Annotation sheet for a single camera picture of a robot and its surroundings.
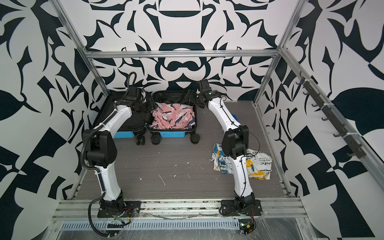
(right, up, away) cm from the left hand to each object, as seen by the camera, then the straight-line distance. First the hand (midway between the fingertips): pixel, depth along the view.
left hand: (155, 103), depth 94 cm
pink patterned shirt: (+6, -8, +12) cm, 16 cm away
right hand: (+22, +4, -2) cm, 23 cm away
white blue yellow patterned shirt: (+60, -35, -11) cm, 70 cm away
